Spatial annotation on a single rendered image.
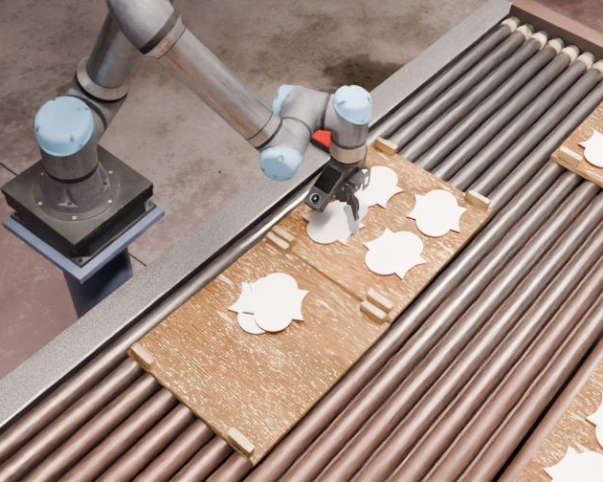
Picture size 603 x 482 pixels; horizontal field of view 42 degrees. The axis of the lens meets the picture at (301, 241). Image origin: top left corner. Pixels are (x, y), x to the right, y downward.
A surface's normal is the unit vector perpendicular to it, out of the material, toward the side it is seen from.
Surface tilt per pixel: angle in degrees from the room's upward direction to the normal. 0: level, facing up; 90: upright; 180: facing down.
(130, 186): 4
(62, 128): 10
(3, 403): 0
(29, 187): 4
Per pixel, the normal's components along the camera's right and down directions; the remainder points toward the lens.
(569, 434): 0.04, -0.63
